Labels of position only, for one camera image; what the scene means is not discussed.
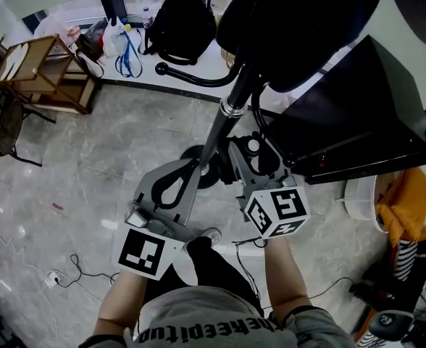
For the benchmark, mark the person's black trouser leg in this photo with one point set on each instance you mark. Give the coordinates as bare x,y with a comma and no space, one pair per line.
216,270

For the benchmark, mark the black and white striped cloth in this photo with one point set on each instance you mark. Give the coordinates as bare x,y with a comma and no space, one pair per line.
410,257

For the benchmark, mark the black metal coat stand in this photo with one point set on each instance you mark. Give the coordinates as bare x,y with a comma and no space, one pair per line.
231,100

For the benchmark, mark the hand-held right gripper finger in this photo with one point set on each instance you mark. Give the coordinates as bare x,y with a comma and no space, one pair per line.
271,161
247,154

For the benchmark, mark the clear bottle with purple label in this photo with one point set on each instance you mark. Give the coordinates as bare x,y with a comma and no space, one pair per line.
147,18

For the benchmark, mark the person's left forearm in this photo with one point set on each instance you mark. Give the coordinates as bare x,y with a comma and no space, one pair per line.
120,303

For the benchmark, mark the small pink scrap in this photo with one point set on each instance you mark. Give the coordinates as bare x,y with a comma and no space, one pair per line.
57,206

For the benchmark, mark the orange garment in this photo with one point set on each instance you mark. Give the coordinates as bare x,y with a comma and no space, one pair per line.
405,205

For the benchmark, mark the person's grey printed shirt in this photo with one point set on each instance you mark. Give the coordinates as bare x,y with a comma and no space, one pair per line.
205,321

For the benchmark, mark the black round device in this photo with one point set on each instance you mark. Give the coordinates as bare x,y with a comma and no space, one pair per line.
390,321

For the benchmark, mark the white power strip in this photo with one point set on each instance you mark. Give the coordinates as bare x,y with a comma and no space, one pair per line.
52,280

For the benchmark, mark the person's right forearm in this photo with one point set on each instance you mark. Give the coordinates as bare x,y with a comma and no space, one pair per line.
285,274

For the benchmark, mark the large black angular cabinet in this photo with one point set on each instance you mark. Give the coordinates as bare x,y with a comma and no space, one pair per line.
361,114

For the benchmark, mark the wooden shelf rack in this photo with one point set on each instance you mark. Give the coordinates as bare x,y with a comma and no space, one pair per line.
59,82

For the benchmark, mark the black backpack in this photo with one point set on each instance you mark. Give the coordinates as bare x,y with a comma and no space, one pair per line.
184,27

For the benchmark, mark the dark red shoulder bag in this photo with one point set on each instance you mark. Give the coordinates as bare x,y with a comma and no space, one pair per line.
91,42

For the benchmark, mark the white flat item on rack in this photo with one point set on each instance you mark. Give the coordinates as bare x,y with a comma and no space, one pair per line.
14,62

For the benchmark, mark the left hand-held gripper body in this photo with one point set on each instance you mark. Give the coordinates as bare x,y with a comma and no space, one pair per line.
146,252

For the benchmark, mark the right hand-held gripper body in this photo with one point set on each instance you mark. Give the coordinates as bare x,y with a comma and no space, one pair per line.
287,205

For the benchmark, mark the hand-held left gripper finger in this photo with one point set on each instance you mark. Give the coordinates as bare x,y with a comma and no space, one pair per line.
159,194
188,174

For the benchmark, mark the black mesh chair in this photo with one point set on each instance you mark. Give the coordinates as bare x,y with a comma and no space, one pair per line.
3,122

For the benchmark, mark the person's grey shoe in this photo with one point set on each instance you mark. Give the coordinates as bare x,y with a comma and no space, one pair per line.
209,235

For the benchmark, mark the white plastic bag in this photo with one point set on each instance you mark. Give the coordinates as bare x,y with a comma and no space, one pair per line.
113,40

